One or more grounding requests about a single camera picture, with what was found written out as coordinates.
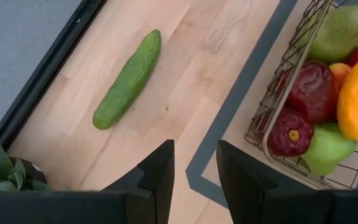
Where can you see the light green pear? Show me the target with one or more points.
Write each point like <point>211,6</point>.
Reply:
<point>326,149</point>

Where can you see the beige mat with grey border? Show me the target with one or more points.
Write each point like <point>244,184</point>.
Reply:
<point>236,93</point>

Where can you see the green spiky leafy plant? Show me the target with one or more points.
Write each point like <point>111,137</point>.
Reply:
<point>5,174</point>

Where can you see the green cucumber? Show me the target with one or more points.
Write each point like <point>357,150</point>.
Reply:
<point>129,81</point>

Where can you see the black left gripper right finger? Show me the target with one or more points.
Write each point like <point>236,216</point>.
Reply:
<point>291,208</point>

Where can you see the black aluminium rig frame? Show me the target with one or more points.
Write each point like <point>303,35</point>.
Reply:
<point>43,73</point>

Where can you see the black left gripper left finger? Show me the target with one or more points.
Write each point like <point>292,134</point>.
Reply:
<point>73,208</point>

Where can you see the dark red apple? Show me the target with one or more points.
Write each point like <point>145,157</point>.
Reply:
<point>289,133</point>
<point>314,90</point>

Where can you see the olive green pear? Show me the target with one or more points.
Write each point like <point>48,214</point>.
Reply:
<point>337,31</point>

